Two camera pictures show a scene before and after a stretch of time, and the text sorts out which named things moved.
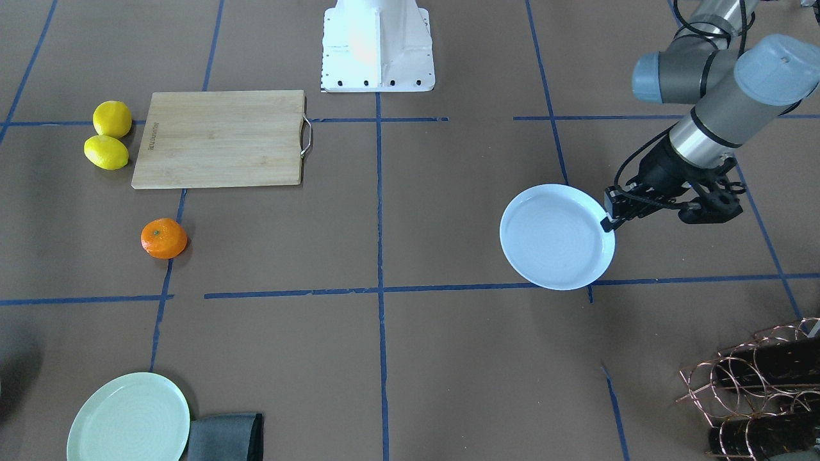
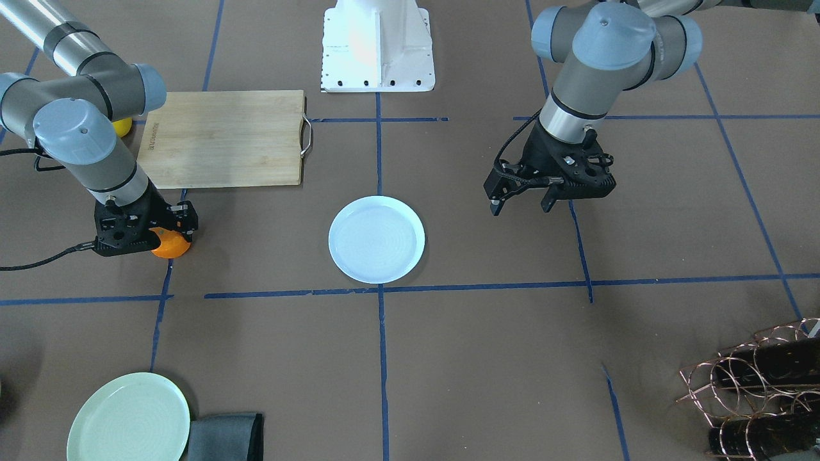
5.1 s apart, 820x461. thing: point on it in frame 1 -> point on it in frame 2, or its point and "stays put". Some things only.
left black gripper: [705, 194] -> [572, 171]
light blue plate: [552, 235] -> [376, 239]
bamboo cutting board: [227, 138] stays put
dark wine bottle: [794, 362] stays put
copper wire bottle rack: [761, 396] stays put
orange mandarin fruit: [164, 238] stays put
